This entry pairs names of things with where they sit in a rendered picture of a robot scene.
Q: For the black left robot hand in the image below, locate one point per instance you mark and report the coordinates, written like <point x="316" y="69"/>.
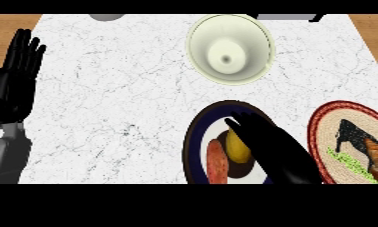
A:
<point x="18" y="77"/>

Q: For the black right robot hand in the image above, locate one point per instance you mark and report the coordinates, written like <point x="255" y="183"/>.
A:
<point x="275" y="147"/>

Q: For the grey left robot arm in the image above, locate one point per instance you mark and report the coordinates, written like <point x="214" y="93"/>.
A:
<point x="9" y="151"/>

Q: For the red rimmed woven plate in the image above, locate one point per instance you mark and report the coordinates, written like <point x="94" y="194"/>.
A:
<point x="329" y="137"/>

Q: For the dark blue rimmed plate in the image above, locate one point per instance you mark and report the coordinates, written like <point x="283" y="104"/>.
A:
<point x="196" y="144"/>

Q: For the cream white bowl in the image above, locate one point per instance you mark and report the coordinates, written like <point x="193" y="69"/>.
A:
<point x="230" y="48"/>

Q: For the grey round object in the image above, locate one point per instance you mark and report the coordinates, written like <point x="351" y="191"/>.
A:
<point x="106" y="17"/>

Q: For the grey flat appliance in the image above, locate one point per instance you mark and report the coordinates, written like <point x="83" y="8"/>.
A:
<point x="288" y="16"/>

